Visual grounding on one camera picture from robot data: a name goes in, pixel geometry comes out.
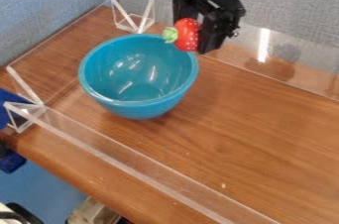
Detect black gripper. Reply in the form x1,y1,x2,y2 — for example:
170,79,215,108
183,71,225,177
173,0,246,54

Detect red strawberry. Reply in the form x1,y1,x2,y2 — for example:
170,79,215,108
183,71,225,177
162,18,201,52

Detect blue bowl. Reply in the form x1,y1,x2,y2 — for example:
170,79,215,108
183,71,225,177
79,34,199,120

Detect clear acrylic barrier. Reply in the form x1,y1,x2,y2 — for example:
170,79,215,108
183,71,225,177
0,6,339,224

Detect blue clamp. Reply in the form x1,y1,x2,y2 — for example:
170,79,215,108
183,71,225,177
0,88,31,173

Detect beige object under table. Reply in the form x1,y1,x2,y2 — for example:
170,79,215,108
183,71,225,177
67,197,121,224

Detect white and black object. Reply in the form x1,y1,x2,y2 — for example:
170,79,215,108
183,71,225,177
0,202,44,224

